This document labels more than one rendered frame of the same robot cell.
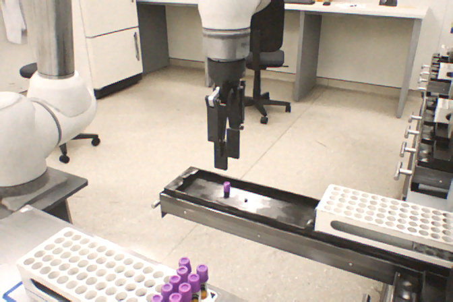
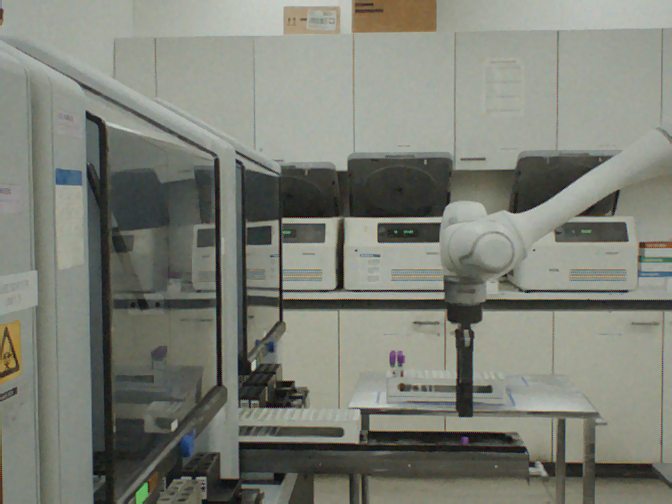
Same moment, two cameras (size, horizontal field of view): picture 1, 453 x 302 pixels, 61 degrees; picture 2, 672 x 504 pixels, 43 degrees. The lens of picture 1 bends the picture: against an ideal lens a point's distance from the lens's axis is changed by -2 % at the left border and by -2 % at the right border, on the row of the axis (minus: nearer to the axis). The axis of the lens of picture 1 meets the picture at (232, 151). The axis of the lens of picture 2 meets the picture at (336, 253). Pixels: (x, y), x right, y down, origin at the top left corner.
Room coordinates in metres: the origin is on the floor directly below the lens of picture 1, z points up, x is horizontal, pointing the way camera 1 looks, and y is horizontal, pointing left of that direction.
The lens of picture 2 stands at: (2.29, -0.94, 1.31)
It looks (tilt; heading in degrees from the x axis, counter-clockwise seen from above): 3 degrees down; 157
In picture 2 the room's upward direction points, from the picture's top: straight up
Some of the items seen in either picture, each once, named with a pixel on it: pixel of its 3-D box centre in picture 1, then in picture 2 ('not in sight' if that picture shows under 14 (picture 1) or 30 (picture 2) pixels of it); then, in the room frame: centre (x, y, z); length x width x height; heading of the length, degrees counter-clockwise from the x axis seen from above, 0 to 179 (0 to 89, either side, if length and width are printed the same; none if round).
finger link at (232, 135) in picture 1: (232, 143); (465, 400); (0.78, 0.00, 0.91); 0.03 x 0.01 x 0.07; 63
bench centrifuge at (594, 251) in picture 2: not in sight; (567, 219); (-1.24, 1.86, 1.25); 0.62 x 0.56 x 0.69; 153
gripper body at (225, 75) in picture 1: (226, 79); (464, 324); (0.75, 0.01, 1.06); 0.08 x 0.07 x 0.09; 153
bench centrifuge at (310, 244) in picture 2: not in sight; (287, 225); (-1.89, 0.58, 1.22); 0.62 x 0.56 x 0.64; 151
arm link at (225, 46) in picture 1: (226, 42); (464, 290); (0.75, 0.01, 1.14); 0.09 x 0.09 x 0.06
